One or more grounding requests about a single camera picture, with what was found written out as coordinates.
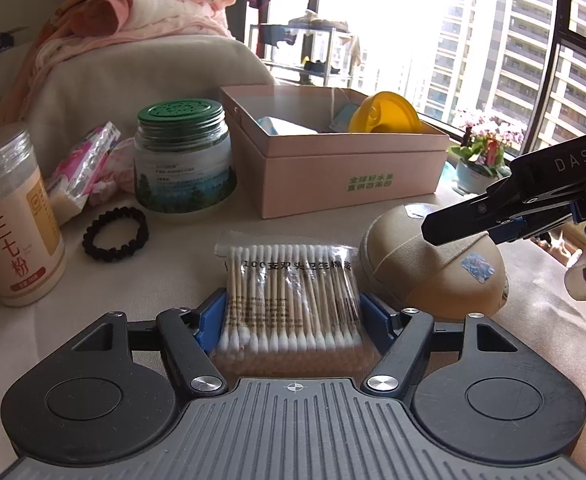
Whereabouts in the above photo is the blue wet wipes pack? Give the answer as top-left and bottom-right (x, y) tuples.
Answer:
(255, 116), (319, 137)

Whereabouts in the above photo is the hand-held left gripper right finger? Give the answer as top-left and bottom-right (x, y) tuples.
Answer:
(360, 292), (524, 395)

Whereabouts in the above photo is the yellow plastic bowl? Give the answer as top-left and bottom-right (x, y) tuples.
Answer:
(348, 91), (422, 135)

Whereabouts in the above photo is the clear plastic powder jar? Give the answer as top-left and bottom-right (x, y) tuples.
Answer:
(0, 122), (67, 307)

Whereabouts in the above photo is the dark beaded bracelet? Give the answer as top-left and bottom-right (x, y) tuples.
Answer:
(82, 206), (150, 262)

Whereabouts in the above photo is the pink printed blanket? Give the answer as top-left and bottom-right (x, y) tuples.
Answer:
(0, 0), (236, 133)

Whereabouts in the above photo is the potted flowering plant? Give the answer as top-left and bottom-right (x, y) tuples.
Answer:
(446, 108), (524, 193)

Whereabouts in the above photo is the pink and white packet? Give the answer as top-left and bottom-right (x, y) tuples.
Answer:
(45, 121), (122, 226)

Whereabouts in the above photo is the green-lid glass jar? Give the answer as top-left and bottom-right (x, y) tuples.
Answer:
(134, 100), (238, 213)

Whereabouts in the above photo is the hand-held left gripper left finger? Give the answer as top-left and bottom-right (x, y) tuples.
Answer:
(62, 287), (229, 395)

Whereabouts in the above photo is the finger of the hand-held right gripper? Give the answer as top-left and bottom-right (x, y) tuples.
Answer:
(420, 192), (580, 247)
(490, 204), (586, 244)

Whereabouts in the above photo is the pink cardboard box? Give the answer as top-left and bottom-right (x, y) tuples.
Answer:
(218, 85), (450, 220)

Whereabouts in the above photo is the metal shoe rack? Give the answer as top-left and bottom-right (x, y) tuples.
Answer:
(249, 10), (361, 92)

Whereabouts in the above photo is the cotton swab pack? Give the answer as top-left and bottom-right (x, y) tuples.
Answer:
(210, 230), (381, 376)

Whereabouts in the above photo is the blue face mask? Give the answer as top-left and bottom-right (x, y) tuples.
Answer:
(329, 105), (361, 133)

